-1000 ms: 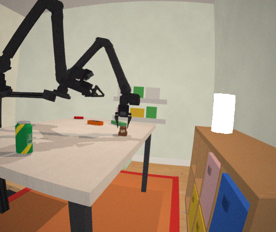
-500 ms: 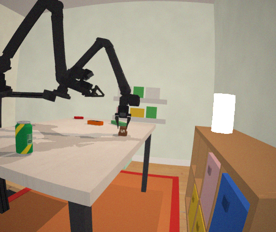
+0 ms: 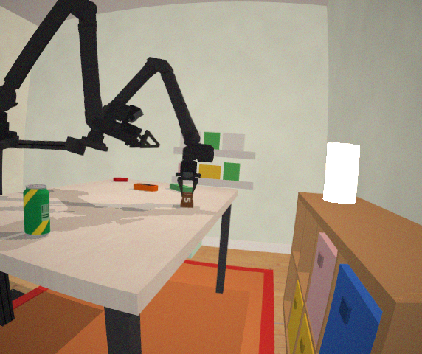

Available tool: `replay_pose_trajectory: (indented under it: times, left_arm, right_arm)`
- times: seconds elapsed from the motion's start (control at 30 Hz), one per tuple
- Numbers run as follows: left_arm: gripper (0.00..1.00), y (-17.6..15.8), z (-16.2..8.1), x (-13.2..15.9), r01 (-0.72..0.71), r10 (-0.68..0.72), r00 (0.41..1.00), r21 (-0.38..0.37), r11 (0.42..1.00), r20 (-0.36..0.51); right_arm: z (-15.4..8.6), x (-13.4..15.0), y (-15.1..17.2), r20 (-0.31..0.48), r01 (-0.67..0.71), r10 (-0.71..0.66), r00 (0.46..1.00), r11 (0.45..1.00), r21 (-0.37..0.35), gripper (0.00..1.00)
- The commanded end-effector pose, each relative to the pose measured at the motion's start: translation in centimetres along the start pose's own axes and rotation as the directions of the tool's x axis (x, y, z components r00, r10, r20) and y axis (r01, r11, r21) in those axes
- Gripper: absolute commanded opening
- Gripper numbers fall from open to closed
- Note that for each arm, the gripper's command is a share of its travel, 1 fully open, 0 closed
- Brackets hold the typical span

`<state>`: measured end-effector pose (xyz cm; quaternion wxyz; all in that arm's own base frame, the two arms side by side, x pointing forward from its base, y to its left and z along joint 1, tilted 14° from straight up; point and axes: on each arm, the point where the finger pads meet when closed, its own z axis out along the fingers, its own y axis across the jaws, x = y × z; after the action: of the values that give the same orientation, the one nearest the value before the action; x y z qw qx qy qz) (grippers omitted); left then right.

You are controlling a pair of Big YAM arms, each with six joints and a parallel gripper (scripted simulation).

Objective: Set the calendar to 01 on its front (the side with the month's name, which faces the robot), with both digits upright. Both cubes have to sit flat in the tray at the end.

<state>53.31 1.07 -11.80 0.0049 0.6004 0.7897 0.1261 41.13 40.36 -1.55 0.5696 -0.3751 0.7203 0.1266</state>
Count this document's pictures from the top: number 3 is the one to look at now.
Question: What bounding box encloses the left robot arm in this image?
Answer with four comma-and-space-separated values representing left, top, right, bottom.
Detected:
82, 57, 214, 178

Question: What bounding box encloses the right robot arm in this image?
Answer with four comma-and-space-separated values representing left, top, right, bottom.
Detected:
0, 0, 143, 141

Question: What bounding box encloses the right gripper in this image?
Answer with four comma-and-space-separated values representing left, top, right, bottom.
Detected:
116, 124, 160, 148

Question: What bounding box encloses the green soda can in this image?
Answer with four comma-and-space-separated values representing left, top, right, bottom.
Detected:
23, 184, 50, 238

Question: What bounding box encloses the green rectangular block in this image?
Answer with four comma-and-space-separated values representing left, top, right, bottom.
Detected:
170, 184, 193, 192

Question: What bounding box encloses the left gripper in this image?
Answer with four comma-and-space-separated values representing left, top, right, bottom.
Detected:
176, 173, 201, 196

